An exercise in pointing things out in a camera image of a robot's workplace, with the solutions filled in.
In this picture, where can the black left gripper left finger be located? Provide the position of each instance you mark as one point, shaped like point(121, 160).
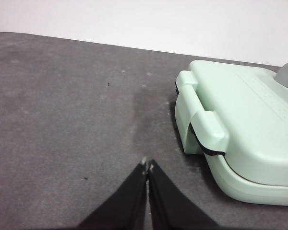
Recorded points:
point(124, 203)

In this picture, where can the mint green breakfast machine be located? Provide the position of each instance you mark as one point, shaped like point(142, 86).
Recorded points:
point(242, 131)

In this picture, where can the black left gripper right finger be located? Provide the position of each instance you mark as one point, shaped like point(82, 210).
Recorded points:
point(168, 203)

